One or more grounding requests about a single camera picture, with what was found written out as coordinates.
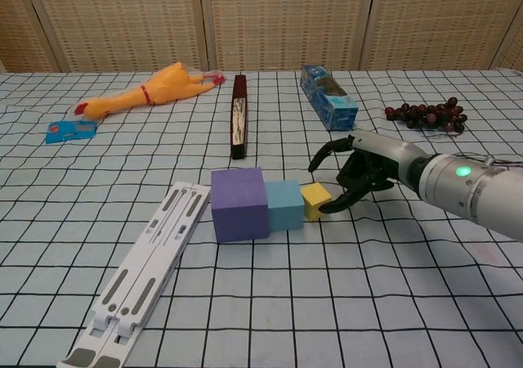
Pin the long dark red box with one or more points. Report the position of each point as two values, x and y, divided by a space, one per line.
238 118

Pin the yellow rubber chicken toy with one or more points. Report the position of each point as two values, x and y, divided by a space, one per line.
163 88

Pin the light blue foam cube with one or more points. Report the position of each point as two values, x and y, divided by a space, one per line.
286 210

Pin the small yellow foam cube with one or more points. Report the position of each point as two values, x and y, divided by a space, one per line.
314 198

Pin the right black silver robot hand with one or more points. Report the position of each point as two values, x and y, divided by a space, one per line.
384 155

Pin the dark red grape bunch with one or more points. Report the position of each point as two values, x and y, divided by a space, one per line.
429 114

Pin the blue card packet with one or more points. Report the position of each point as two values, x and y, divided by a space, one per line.
69 131

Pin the blue cookie box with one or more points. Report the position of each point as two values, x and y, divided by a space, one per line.
331 106

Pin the white folding laptop stand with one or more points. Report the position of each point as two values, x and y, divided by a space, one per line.
143 261

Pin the bamboo folding screen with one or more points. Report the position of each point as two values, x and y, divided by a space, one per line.
286 20

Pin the large purple foam cube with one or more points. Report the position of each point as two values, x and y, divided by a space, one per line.
239 208

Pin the blue checkered tablecloth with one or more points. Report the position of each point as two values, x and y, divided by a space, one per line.
286 302

